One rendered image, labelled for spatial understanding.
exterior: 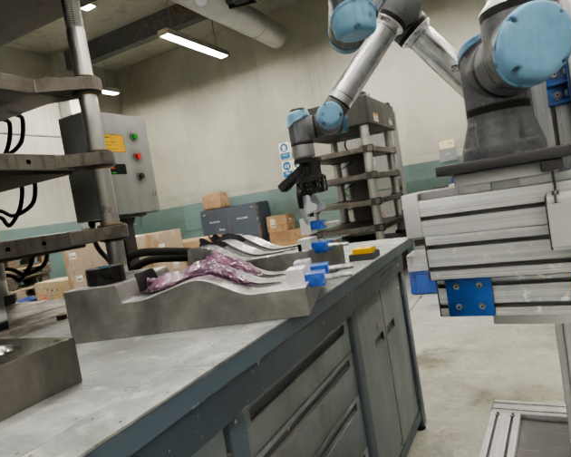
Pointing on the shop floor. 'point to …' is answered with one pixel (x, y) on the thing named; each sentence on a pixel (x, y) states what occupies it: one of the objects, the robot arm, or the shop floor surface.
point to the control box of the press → (89, 209)
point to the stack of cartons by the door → (284, 229)
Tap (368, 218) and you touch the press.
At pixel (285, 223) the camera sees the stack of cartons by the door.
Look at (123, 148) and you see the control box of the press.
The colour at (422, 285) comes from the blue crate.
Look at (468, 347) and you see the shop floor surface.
